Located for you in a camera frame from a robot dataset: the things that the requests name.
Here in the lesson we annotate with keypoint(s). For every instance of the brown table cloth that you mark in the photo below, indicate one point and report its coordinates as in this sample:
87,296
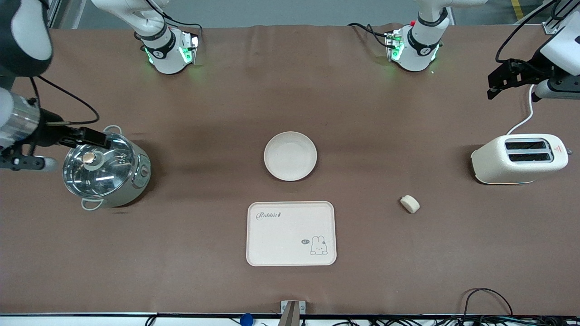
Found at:
181,253

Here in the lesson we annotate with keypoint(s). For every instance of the glass pot lid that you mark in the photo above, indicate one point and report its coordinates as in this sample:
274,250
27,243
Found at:
97,174

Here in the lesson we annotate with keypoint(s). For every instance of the pale green electric pot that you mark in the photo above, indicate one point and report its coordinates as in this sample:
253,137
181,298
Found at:
136,181

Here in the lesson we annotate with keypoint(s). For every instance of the cream two-slot toaster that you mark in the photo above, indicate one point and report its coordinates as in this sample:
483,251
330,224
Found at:
494,165

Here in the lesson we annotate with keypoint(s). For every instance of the blue round cap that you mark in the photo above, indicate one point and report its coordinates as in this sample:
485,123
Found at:
246,319

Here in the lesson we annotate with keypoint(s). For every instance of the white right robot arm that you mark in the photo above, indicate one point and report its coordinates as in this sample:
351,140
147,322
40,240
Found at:
27,40

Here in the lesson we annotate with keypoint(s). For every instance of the small white bun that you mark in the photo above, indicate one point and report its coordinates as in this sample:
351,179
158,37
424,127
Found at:
410,204

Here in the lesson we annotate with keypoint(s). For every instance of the aluminium frame profile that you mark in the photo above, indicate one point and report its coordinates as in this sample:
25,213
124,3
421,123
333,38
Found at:
550,28
53,11

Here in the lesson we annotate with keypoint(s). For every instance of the cream rabbit print tray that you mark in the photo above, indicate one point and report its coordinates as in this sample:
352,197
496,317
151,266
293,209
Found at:
290,235

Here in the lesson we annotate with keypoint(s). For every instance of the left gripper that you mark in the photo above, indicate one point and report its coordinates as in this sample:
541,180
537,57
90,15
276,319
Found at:
528,73

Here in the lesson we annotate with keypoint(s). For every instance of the grey metal bracket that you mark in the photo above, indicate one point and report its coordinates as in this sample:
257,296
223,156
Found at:
302,308

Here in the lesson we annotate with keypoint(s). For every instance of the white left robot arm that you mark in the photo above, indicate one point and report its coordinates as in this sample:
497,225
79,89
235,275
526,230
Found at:
421,45

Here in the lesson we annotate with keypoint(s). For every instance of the grey camera mount bar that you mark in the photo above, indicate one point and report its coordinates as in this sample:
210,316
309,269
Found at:
290,314

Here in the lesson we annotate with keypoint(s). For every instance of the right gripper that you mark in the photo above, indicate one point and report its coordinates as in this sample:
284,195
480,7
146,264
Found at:
48,134

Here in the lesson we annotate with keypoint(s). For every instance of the round cream plate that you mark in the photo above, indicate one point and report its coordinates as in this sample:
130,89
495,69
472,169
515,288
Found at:
290,156

